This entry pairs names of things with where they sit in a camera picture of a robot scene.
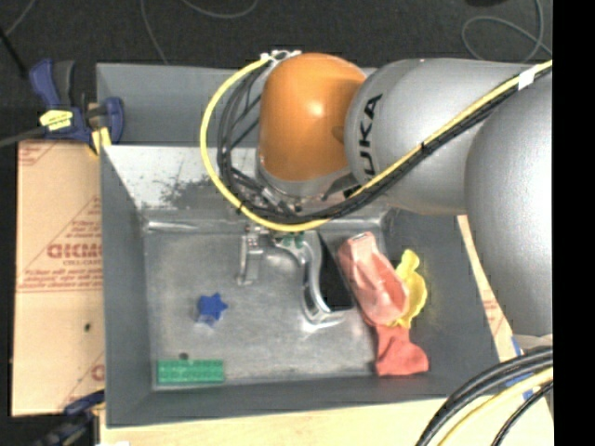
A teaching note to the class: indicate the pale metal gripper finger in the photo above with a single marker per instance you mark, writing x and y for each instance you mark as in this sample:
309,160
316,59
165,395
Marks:
255,267
242,267

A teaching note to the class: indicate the blue star toy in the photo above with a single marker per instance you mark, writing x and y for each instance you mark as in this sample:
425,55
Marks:
211,307

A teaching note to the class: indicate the grey metal bin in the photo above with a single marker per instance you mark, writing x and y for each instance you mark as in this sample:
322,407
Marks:
260,342

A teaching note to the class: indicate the green flat studded block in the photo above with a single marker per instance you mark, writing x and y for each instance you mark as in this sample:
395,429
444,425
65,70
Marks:
190,371

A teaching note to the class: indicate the red-pink cloth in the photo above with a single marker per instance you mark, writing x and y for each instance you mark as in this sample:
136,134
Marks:
376,286

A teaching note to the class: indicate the yellow soft toy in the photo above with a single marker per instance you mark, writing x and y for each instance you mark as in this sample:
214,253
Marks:
417,291

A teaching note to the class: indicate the brown cardboard board, red print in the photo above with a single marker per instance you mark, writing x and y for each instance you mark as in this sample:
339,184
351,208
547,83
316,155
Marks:
56,332

